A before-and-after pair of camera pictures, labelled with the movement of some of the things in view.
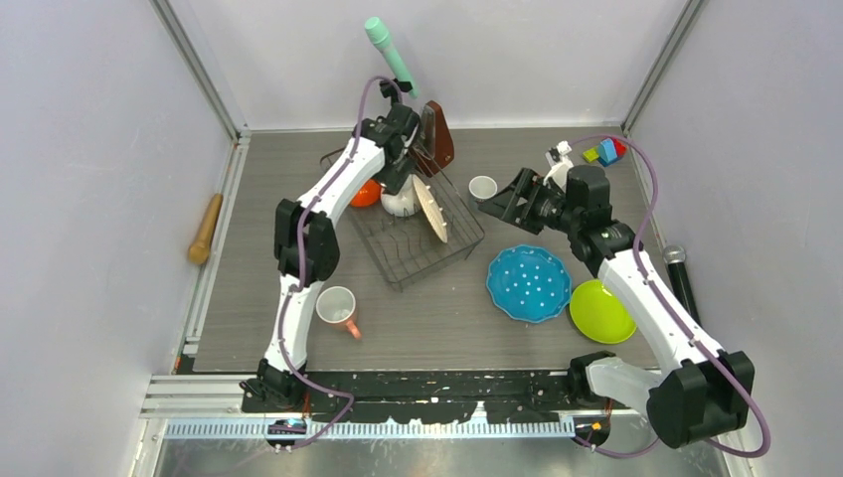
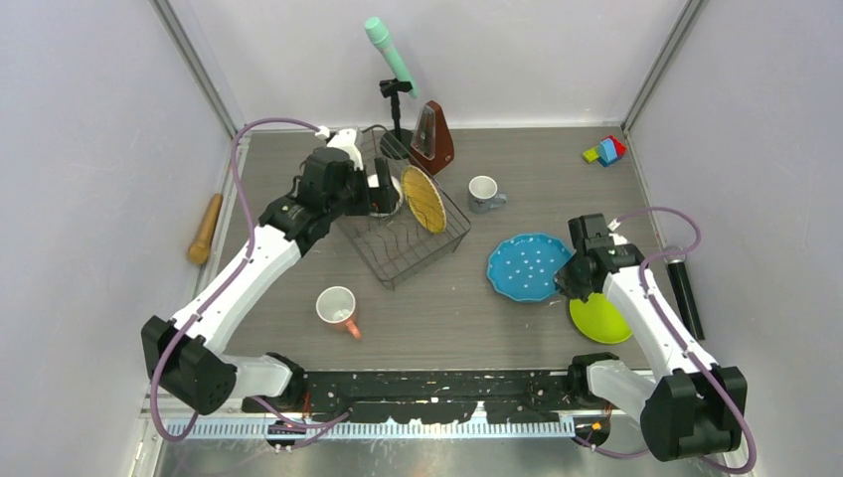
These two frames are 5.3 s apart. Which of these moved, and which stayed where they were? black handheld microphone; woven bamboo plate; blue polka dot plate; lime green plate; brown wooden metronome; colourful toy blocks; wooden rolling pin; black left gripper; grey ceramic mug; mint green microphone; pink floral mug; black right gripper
Moved: woven bamboo plate; blue polka dot plate; black left gripper; black right gripper
Stayed: black handheld microphone; mint green microphone; pink floral mug; lime green plate; grey ceramic mug; colourful toy blocks; wooden rolling pin; brown wooden metronome
